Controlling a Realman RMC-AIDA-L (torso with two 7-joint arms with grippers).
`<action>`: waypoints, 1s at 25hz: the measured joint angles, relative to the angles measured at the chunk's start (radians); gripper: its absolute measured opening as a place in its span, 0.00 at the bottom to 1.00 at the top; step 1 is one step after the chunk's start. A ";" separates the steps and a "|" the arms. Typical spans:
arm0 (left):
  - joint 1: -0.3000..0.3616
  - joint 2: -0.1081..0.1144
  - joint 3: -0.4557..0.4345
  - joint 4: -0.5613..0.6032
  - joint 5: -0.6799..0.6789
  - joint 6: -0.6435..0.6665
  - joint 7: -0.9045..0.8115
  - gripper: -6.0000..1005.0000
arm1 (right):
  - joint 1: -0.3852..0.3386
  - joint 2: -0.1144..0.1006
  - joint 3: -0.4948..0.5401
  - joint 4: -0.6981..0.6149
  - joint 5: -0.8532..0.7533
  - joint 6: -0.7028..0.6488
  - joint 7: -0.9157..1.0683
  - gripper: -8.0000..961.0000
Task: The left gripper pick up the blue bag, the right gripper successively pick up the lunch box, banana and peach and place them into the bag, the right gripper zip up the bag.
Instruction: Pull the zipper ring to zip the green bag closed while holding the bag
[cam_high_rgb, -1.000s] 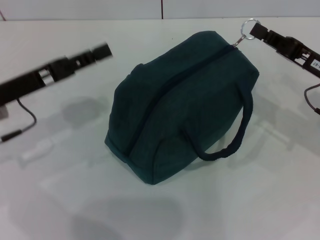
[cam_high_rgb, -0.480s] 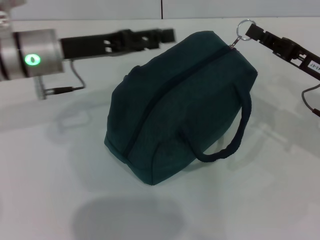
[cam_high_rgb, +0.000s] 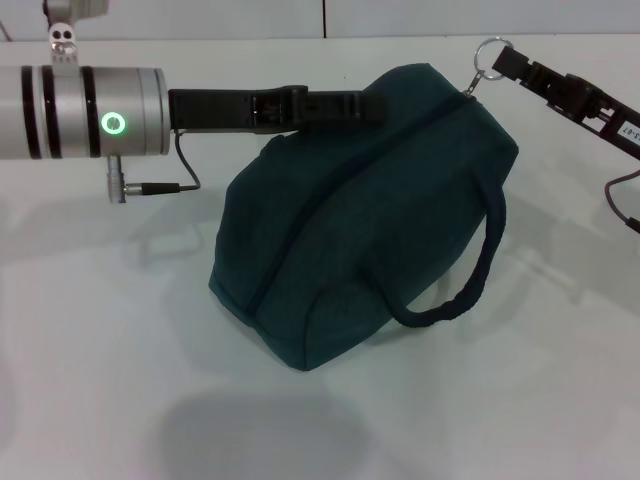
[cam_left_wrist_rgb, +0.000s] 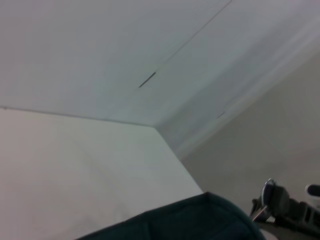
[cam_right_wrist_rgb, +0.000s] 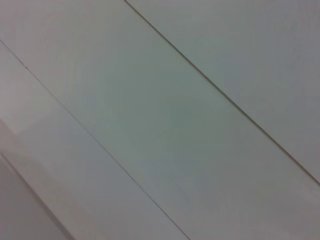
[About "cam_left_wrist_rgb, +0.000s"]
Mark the dark teal insulated lunch bag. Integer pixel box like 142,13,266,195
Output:
77,191,266,240

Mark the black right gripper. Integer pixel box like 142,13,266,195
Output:
251,184,320,233

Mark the zipper pull with clear ring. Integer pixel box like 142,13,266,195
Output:
251,177,276,223

